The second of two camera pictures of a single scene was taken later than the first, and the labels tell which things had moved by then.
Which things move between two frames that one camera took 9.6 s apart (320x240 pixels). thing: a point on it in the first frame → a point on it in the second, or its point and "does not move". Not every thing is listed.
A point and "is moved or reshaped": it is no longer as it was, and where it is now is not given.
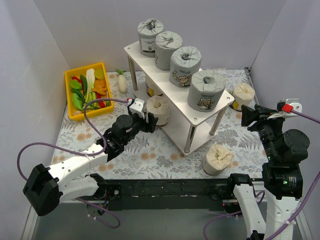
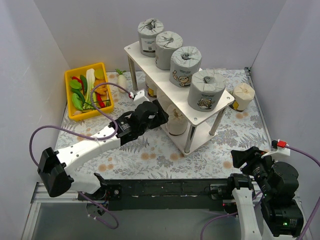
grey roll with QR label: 147,30 does not move
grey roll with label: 185,62 does not move
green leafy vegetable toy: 77,101 does not move
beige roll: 217,158 → 177,122
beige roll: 243,93 does not move
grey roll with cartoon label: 166,43 does not move
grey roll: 206,88 does not move
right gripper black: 256,118 → 247,161
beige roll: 160,107 is moved or reshaped
